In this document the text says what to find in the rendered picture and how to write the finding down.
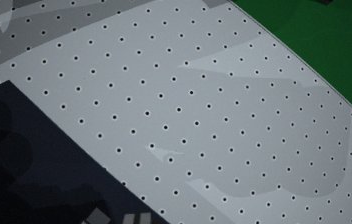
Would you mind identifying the grey flat base plate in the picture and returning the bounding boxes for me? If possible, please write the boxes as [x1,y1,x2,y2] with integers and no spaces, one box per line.
[0,0,352,224]

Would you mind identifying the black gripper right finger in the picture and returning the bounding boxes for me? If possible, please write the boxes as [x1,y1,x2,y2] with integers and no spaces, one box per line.
[136,213,165,224]

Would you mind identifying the white benchtop thermal cycler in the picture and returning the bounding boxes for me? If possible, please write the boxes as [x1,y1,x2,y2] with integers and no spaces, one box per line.
[0,80,169,224]

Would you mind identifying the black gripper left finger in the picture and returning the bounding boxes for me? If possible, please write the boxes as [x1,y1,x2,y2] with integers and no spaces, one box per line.
[116,213,138,224]

